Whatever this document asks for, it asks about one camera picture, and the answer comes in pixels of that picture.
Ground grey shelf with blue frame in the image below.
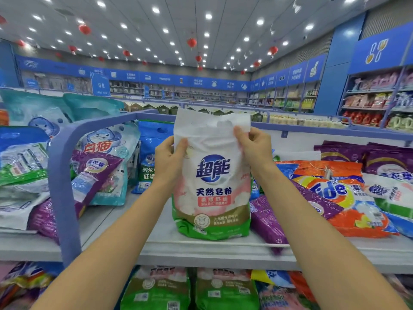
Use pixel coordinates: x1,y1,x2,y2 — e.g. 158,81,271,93
0,112,413,310

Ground purple detergent bag white label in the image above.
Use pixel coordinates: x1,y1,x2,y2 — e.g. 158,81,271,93
250,180,336,251
29,150,123,242

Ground person's left forearm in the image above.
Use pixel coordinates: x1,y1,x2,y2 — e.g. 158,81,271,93
32,190,175,310

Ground small blue hanging sign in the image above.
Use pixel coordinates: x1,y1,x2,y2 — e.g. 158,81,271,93
90,72,111,96

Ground blue detergent bag green band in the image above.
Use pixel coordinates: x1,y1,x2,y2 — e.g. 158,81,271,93
132,121,175,194

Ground row of green boxes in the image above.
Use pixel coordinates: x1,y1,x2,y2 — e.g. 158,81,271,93
126,103,265,123

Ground wall rack with pink goods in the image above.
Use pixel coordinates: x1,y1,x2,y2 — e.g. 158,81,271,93
339,68,413,132

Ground person's right hand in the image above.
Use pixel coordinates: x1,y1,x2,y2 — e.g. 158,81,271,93
232,126,276,185

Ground teal Baimao bag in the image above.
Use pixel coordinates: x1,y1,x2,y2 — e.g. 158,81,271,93
76,122,142,207

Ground hanging red lanterns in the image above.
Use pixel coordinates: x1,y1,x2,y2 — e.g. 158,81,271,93
0,16,280,68

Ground clear green-print detergent bag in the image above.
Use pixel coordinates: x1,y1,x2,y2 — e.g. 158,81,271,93
0,142,51,230

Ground row of pale bottles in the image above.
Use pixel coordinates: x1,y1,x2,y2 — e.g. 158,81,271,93
268,113,346,130

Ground person's left hand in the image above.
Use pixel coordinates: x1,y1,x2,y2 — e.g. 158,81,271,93
153,135,189,209

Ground pile of pink detergent bags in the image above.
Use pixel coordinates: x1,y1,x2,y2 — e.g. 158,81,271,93
250,269,320,310

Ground blue wall sign band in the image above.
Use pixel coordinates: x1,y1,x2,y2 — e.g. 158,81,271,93
14,53,327,93

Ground stack of green bags below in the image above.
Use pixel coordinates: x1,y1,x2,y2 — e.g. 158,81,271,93
119,266,260,310

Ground ceiling spotlights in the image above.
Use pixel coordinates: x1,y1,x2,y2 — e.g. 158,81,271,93
26,0,359,62

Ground far wall racks with goods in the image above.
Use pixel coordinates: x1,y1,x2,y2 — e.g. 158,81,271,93
22,71,320,114

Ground purple detergent bag gold oval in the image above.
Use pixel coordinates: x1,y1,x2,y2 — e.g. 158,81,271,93
364,143,413,181
314,140,369,164

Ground person's right forearm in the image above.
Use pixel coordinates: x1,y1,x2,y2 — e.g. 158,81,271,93
252,166,395,310

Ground blue sign with utensil icons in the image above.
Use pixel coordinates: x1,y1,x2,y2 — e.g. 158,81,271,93
348,22,413,75

